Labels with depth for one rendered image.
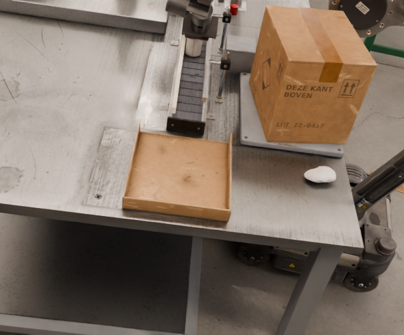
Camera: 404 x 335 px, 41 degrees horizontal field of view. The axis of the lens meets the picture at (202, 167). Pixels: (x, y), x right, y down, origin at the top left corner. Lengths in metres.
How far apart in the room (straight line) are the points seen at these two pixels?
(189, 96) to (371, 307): 1.22
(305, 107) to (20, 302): 1.10
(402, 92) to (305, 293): 2.36
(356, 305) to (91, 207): 1.36
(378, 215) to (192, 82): 1.08
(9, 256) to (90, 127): 0.67
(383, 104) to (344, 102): 2.02
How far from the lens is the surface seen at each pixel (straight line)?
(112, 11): 2.03
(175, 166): 1.44
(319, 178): 1.48
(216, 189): 1.40
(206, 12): 1.53
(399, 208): 2.85
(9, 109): 1.63
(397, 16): 1.78
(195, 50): 1.79
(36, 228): 2.11
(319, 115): 1.54
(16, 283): 1.96
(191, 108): 1.58
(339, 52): 1.50
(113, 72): 1.78
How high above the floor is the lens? 1.80
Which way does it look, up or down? 42 degrees down
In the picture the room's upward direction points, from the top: 10 degrees clockwise
